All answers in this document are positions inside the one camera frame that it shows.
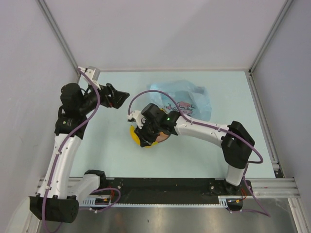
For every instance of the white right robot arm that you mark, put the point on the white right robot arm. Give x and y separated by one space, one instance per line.
234 140

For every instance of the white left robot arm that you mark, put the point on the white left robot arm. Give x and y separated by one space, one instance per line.
54 201

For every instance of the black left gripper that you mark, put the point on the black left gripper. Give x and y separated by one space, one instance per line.
116 97

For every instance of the pink fake peach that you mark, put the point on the pink fake peach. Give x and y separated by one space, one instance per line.
162 137

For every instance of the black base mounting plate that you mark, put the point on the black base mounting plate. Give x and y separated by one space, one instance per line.
183 191

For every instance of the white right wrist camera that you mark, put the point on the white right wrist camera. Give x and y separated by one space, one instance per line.
137 117

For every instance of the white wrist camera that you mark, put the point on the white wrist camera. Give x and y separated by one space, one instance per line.
91 75
137 117

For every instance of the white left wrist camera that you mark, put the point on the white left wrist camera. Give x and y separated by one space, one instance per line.
91 75

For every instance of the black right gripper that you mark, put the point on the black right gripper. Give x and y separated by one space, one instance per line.
146 140

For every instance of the light blue cartoon plastic bag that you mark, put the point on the light blue cartoon plastic bag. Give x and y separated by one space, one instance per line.
191 99

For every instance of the yellow fake banana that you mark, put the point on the yellow fake banana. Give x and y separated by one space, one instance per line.
136 138

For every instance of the aluminium frame rail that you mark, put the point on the aluminium frame rail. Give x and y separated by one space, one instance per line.
260 187

